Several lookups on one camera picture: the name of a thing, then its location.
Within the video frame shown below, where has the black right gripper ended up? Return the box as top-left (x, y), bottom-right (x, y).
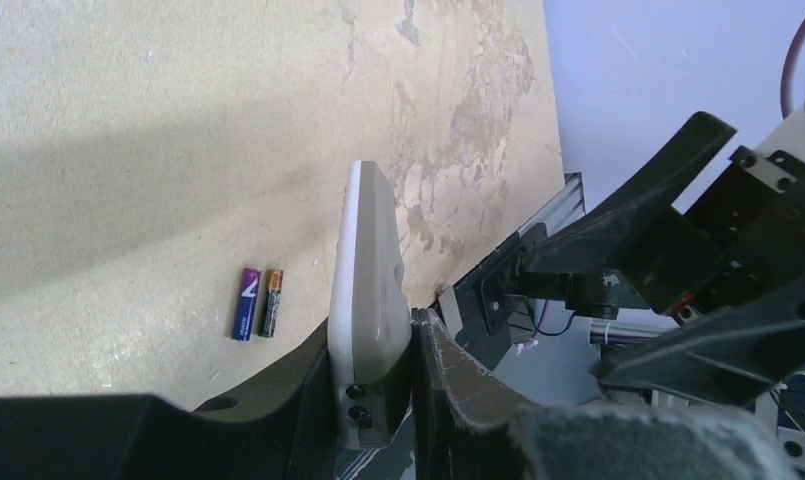
top-left (524, 111), bottom-right (805, 406)

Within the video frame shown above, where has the white remote control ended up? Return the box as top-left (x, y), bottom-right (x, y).
top-left (327, 161), bottom-right (412, 450)

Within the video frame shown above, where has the aluminium frame rail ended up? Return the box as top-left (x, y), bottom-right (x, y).
top-left (517, 173), bottom-right (586, 235)

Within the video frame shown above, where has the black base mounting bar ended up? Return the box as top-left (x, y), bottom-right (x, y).
top-left (434, 223), bottom-right (569, 369)

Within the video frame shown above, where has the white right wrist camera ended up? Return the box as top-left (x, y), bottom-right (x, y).
top-left (755, 108), bottom-right (805, 163)

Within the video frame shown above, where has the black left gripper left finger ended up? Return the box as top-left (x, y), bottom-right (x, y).
top-left (0, 327), bottom-right (337, 479)

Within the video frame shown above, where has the black gold AAA battery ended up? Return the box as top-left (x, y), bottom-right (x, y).
top-left (258, 269), bottom-right (284, 338)

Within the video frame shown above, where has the purple AAA battery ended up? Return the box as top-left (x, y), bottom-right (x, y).
top-left (231, 268), bottom-right (261, 341)

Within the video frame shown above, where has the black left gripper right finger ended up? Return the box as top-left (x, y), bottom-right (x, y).
top-left (412, 309), bottom-right (783, 479)

